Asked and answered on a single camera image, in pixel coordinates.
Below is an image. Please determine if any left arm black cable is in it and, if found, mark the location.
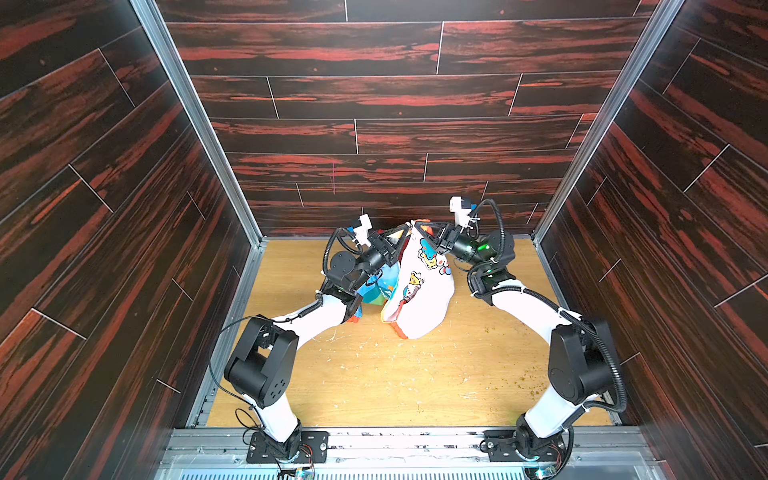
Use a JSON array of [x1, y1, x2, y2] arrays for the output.
[[208, 226, 361, 430]]

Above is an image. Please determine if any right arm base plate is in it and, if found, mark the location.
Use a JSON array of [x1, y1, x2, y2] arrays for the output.
[[480, 428, 566, 464]]

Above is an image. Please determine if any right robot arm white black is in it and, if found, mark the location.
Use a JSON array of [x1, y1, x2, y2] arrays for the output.
[[415, 221, 628, 446]]

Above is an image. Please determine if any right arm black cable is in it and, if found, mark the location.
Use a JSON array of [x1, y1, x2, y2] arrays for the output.
[[467, 197, 628, 415]]

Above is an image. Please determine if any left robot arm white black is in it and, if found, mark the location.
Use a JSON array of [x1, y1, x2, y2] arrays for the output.
[[224, 223, 410, 456]]

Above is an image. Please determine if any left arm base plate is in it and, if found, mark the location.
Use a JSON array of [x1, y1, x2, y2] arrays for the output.
[[246, 429, 330, 464]]

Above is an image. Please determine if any aluminium front rail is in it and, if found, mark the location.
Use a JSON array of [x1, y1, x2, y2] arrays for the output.
[[155, 427, 669, 479]]

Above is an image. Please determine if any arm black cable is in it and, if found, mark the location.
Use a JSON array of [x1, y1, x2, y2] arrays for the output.
[[208, 226, 361, 430], [467, 197, 628, 415]]

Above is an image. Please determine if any white orange kids jacket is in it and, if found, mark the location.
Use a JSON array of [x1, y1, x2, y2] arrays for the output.
[[358, 224, 455, 339]]

